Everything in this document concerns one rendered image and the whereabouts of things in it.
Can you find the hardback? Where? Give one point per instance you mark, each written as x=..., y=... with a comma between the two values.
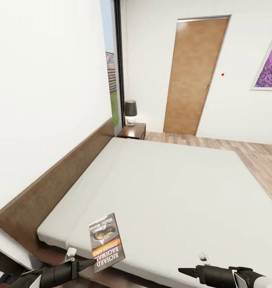
x=106, y=242

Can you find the table lamp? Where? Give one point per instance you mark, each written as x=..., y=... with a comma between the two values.
x=130, y=111

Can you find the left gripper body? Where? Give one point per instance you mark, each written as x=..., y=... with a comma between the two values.
x=65, y=272

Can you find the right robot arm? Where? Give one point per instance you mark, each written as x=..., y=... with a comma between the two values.
x=233, y=277

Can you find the painting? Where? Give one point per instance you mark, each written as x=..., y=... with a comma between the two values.
x=263, y=80

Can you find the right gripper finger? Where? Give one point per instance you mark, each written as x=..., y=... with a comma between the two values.
x=190, y=271

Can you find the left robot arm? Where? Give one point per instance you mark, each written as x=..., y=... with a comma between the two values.
x=53, y=277

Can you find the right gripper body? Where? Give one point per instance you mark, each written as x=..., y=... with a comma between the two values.
x=211, y=276

